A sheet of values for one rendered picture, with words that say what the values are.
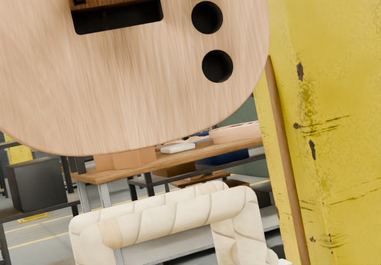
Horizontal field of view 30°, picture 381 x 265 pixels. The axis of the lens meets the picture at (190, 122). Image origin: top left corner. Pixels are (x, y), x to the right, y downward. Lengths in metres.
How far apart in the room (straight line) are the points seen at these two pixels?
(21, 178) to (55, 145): 4.56
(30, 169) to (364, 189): 3.79
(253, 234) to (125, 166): 3.66
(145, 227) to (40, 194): 4.61
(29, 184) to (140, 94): 4.57
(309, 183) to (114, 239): 1.09
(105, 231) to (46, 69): 0.18
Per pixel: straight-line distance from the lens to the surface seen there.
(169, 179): 5.47
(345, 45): 1.79
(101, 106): 0.77
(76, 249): 0.83
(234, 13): 0.82
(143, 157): 4.41
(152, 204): 0.83
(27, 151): 9.58
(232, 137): 4.77
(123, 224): 0.74
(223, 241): 0.87
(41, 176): 5.34
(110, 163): 4.56
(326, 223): 1.77
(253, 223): 0.78
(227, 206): 0.77
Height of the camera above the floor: 1.33
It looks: 3 degrees down
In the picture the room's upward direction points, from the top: 12 degrees counter-clockwise
